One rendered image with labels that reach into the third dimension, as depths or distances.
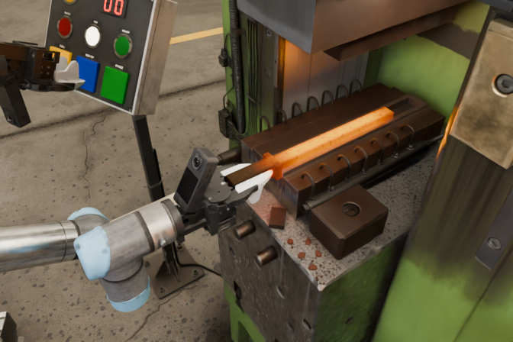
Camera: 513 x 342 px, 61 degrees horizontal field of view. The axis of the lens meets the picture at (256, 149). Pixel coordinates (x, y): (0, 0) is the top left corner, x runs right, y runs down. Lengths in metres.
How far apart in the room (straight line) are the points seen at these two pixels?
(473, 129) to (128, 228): 0.53
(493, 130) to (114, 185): 1.95
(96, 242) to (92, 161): 1.79
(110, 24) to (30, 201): 1.43
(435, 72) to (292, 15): 0.55
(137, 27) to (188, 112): 1.69
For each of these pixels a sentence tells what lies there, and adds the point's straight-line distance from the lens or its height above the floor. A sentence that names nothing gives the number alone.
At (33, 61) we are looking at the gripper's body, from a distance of 0.92.
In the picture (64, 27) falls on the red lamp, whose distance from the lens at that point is 1.24.
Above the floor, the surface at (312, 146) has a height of 1.01.
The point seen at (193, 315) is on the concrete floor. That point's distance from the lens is 1.81.
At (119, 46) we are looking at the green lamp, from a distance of 1.11.
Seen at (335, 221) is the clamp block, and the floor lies 0.98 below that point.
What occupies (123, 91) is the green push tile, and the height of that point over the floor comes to 1.01.
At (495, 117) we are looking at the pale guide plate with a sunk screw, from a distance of 0.62.
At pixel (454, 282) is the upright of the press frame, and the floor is 0.91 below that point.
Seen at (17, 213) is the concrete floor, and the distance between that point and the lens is 2.37.
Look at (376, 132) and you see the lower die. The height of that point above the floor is 0.99.
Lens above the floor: 1.57
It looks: 40 degrees down
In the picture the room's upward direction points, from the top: straight up
